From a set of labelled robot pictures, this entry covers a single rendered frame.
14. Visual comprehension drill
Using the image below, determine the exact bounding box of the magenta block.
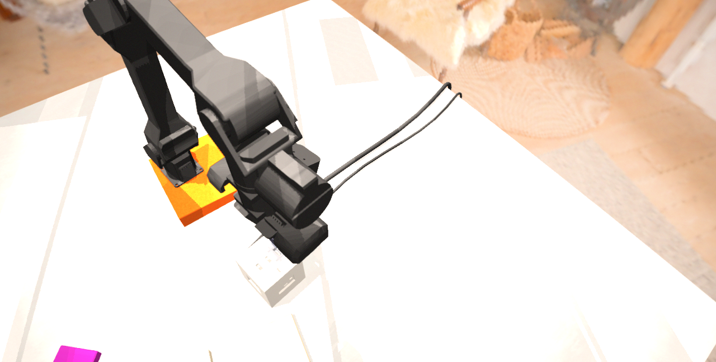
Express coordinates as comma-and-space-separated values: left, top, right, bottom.
53, 345, 102, 362

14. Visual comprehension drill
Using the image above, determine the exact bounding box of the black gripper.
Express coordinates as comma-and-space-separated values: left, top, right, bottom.
206, 157, 328, 264

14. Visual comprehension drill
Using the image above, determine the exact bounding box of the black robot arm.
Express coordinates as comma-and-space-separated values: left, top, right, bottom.
83, 0, 333, 229

